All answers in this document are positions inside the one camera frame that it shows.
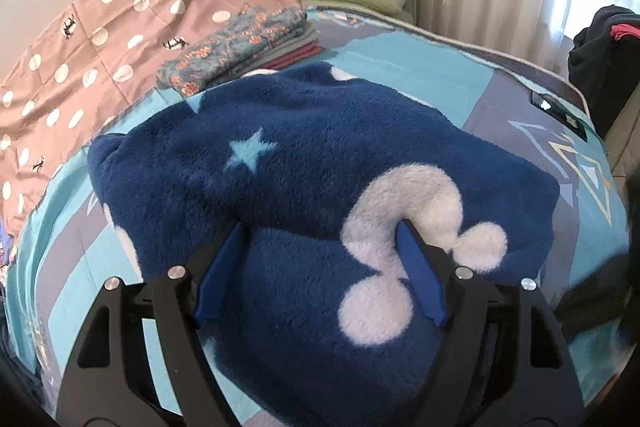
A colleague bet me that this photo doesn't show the black flat device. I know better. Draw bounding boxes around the black flat device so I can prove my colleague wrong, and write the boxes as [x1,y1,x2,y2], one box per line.
[530,90,589,142]

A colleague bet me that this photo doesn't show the light blue patchwork quilt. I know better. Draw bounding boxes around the light blue patchwork quilt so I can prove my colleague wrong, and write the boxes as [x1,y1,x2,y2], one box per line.
[0,7,632,427]

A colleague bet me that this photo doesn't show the blue fleece garment white patches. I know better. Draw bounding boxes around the blue fleece garment white patches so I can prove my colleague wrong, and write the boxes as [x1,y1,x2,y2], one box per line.
[87,62,562,427]

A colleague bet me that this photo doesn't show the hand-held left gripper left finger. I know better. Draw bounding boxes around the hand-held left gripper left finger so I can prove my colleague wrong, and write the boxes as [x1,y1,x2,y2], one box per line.
[55,223,246,427]

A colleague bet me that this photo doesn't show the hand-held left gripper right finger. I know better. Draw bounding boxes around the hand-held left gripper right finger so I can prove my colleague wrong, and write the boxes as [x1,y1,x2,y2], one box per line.
[396,221,587,427]

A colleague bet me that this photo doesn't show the grey armchair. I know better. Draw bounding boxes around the grey armchair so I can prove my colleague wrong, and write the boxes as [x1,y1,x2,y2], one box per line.
[604,106,640,178]

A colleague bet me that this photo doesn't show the floral folded cloth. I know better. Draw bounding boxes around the floral folded cloth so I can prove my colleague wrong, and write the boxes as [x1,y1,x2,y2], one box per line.
[157,6,307,98]

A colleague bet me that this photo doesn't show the grey folded cloth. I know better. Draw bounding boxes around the grey folded cloth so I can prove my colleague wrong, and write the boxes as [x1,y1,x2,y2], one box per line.
[215,24,319,84]

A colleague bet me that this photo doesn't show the dark clothes heap red trim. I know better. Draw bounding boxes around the dark clothes heap red trim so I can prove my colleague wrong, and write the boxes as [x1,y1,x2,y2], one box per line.
[567,5,640,138]

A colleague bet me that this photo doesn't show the dark red folded cloth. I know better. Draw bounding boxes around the dark red folded cloth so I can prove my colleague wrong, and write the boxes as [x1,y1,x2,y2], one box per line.
[259,45,326,70]

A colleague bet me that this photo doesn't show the pink polka dot sheet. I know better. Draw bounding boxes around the pink polka dot sheet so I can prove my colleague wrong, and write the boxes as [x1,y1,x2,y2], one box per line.
[0,0,302,269]

